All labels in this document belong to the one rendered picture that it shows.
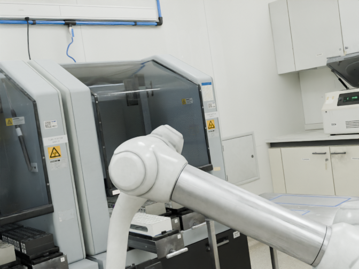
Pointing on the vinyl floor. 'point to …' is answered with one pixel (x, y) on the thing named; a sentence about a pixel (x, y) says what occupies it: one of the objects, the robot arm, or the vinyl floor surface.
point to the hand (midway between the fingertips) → (149, 267)
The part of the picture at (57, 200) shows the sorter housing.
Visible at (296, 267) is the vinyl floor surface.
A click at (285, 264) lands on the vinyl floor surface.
